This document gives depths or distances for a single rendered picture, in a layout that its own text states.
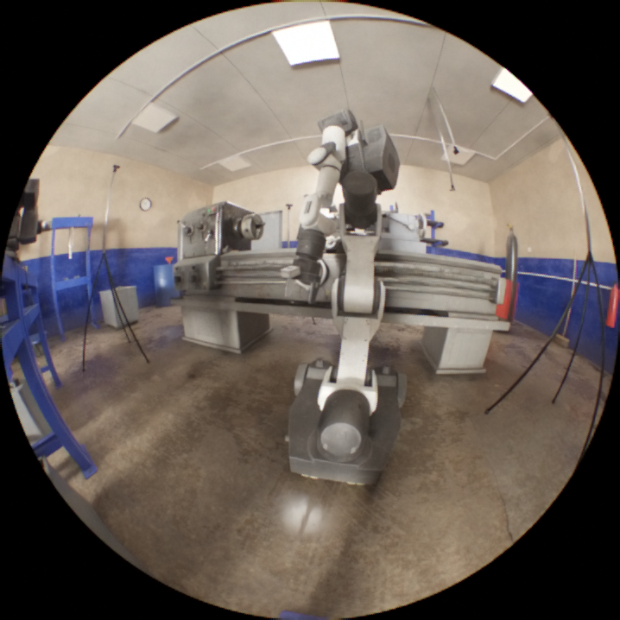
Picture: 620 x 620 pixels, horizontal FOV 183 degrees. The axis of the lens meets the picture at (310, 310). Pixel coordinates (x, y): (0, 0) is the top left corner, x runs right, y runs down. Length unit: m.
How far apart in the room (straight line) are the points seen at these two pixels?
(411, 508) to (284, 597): 0.50
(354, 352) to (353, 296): 0.21
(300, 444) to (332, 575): 0.48
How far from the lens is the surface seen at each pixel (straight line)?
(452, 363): 1.63
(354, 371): 0.73
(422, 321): 1.25
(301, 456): 0.67
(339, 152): 0.78
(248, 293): 1.60
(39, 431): 1.42
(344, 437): 0.53
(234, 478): 0.84
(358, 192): 0.66
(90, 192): 4.80
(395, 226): 1.50
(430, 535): 0.82
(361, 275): 0.72
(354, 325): 0.74
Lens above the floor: 0.73
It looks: 13 degrees down
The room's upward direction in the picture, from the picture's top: 1 degrees clockwise
